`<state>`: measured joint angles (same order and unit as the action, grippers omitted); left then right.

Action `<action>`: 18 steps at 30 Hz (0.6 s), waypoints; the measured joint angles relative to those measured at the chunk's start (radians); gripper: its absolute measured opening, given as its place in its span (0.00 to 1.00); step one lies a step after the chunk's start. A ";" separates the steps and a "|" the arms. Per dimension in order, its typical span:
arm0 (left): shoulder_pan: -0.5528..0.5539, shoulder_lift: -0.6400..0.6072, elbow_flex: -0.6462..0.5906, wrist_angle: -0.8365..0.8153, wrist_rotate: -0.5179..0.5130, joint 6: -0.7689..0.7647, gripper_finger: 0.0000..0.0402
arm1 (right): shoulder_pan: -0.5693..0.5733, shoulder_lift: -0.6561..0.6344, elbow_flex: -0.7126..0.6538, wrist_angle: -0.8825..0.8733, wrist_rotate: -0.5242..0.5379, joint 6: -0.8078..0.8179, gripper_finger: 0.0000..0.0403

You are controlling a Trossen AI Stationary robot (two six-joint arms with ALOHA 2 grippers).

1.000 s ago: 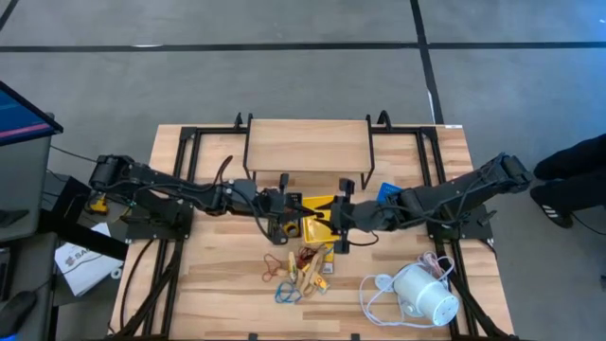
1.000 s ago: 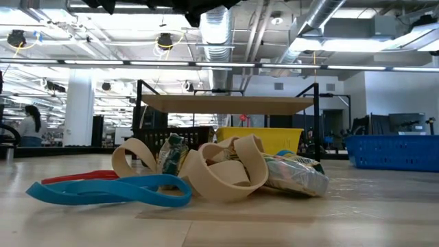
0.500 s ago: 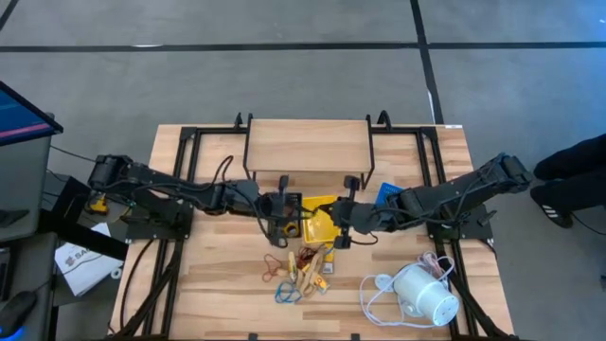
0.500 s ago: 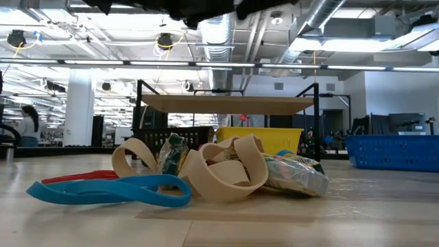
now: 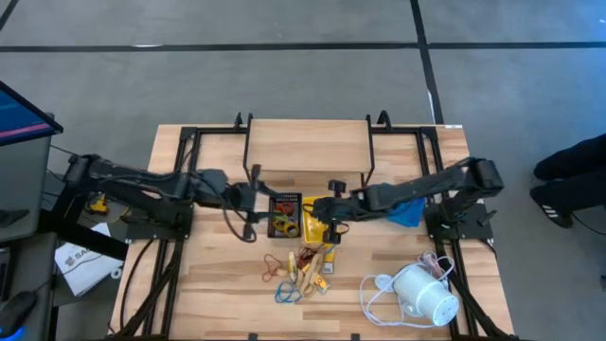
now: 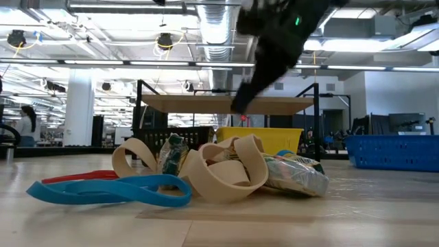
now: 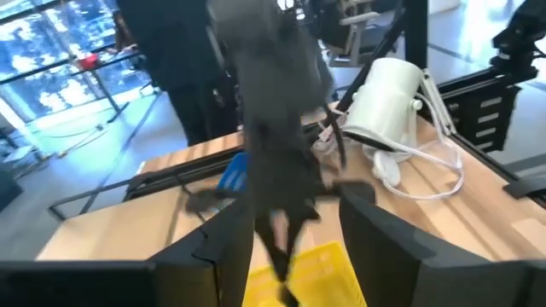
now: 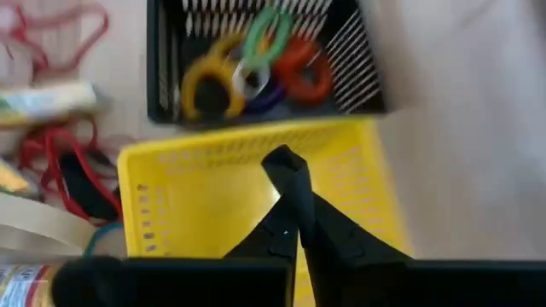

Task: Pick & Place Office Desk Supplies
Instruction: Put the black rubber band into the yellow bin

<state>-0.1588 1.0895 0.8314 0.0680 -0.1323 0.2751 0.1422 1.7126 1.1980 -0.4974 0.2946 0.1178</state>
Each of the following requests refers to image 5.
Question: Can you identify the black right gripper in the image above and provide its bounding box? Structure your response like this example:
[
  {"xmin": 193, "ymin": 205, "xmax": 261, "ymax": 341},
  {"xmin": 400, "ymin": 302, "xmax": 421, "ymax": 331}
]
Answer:
[{"xmin": 312, "ymin": 178, "xmax": 365, "ymax": 245}]

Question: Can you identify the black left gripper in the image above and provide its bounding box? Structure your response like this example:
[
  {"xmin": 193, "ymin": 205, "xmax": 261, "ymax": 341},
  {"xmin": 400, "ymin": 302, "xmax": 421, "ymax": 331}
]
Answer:
[{"xmin": 225, "ymin": 182, "xmax": 285, "ymax": 223}]

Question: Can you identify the black mesh basket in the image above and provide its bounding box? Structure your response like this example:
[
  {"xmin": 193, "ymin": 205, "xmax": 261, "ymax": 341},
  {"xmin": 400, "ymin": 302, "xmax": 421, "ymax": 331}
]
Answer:
[{"xmin": 266, "ymin": 191, "xmax": 304, "ymax": 240}]

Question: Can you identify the yellow plastic basket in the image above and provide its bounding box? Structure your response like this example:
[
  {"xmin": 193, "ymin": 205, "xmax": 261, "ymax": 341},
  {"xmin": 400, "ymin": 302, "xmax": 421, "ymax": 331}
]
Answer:
[{"xmin": 301, "ymin": 195, "xmax": 343, "ymax": 245}]

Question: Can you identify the grey desk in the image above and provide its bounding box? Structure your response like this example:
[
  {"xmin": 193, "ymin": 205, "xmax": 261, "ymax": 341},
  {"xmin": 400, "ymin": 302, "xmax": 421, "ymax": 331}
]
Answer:
[{"xmin": 0, "ymin": 135, "xmax": 61, "ymax": 341}]

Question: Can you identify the wooden shelf with black legs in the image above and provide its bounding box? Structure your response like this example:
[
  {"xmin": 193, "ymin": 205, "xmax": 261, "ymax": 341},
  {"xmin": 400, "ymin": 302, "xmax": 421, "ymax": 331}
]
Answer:
[{"xmin": 241, "ymin": 112, "xmax": 376, "ymax": 190}]

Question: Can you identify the white round disc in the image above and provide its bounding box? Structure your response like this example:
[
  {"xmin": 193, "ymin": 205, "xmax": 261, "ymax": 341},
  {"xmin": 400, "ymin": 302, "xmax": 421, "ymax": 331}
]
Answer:
[{"xmin": 373, "ymin": 273, "xmax": 395, "ymax": 294}]

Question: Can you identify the white cylindrical device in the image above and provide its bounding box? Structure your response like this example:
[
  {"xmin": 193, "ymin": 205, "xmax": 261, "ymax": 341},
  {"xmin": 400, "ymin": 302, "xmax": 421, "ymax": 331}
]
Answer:
[{"xmin": 392, "ymin": 262, "xmax": 461, "ymax": 328}]

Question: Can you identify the yellow black plug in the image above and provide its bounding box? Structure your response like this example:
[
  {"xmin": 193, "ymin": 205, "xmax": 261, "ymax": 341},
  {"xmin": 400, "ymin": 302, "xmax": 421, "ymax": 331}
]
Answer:
[{"xmin": 88, "ymin": 192, "xmax": 111, "ymax": 215}]

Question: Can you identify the black support strut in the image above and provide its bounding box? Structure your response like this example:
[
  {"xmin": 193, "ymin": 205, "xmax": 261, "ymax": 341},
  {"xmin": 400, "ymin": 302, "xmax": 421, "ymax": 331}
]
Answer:
[{"xmin": 37, "ymin": 207, "xmax": 130, "ymax": 261}]

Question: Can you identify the person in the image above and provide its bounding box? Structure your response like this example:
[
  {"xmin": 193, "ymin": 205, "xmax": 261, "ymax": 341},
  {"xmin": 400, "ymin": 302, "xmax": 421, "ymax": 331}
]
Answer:
[{"xmin": 528, "ymin": 134, "xmax": 606, "ymax": 230}]

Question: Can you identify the large blue-screen monitor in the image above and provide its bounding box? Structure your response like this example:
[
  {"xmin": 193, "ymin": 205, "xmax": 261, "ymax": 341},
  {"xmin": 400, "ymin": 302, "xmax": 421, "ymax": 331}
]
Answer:
[{"xmin": 0, "ymin": 80, "xmax": 65, "ymax": 148}]

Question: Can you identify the black computer mouse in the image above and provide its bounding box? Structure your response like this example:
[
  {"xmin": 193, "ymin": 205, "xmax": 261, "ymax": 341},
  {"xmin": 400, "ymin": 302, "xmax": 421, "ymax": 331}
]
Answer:
[{"xmin": 0, "ymin": 290, "xmax": 39, "ymax": 338}]

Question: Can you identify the black keyboard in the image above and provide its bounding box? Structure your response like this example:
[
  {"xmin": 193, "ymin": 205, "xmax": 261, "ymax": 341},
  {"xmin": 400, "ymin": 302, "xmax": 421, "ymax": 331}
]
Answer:
[{"xmin": 0, "ymin": 245, "xmax": 11, "ymax": 304}]

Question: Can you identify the white cylindrical speaker with cable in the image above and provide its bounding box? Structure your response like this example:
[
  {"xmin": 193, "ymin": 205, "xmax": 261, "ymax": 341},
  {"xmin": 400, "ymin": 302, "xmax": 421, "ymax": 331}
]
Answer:
[{"xmin": 358, "ymin": 249, "xmax": 458, "ymax": 330}]

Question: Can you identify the black metal table frame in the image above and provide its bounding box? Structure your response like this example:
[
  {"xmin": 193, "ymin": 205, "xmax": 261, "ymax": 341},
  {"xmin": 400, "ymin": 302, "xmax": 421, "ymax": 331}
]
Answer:
[{"xmin": 107, "ymin": 111, "xmax": 520, "ymax": 341}]

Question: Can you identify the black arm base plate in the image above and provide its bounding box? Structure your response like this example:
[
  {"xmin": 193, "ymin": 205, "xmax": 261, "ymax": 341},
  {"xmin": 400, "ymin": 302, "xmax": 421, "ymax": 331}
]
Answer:
[
  {"xmin": 424, "ymin": 201, "xmax": 494, "ymax": 241},
  {"xmin": 125, "ymin": 202, "xmax": 194, "ymax": 241}
]

